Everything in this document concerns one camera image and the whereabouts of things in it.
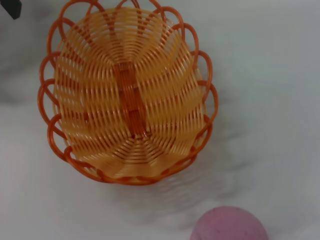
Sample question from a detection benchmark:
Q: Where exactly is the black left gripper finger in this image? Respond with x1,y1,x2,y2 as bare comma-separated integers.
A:
0,0,23,21

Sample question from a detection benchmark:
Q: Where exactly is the orange woven plastic basket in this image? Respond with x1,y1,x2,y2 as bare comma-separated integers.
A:
37,0,219,185

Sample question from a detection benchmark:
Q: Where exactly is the pink toy peach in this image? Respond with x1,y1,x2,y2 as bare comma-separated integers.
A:
190,205,270,240

